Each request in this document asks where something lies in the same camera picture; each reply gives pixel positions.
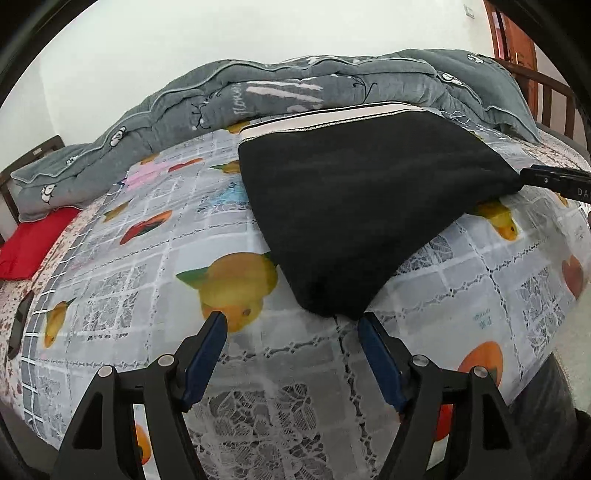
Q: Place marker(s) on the floral bedsheet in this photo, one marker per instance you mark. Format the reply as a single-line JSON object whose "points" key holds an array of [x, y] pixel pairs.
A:
{"points": [[18, 295]]}

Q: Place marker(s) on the white wall switch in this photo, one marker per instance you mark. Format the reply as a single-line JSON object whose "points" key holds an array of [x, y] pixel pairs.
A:
{"points": [[469, 11]]}

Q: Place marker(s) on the red pillow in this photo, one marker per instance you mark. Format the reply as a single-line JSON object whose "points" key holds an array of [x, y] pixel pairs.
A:
{"points": [[34, 244]]}

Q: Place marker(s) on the fruit print blanket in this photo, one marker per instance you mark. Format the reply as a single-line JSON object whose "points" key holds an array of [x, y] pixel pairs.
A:
{"points": [[138, 258]]}

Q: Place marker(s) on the person's dark clothing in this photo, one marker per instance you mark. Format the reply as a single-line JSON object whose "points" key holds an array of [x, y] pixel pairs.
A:
{"points": [[549, 415]]}

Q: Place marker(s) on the dark wooden bed frame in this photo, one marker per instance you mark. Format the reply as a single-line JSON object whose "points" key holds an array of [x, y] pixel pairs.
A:
{"points": [[549, 97]]}

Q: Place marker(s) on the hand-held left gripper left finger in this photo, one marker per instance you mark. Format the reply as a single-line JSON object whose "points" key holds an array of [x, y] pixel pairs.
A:
{"points": [[203, 364]]}

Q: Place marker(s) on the grey floral pillow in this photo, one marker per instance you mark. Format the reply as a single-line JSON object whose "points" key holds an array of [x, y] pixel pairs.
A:
{"points": [[489, 87], [83, 170]]}

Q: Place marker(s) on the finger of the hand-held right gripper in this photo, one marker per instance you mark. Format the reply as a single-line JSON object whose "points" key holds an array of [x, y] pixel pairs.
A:
{"points": [[545, 175]]}

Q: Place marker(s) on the grey mattress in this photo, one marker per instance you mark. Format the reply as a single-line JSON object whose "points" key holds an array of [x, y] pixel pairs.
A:
{"points": [[565, 143]]}

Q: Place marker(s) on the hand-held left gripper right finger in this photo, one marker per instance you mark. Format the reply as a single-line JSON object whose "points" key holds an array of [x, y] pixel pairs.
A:
{"points": [[381, 364]]}

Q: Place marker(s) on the grey floral quilt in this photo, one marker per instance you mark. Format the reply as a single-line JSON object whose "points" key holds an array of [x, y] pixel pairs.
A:
{"points": [[277, 87]]}

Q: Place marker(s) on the black pants with white stripe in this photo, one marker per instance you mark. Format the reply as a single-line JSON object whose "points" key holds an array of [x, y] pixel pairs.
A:
{"points": [[346, 198]]}

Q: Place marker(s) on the brown wooden door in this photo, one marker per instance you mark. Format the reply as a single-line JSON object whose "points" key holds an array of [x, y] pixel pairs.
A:
{"points": [[517, 50]]}

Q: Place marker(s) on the black phone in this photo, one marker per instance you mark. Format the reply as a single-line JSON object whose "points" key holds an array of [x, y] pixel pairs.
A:
{"points": [[19, 323]]}

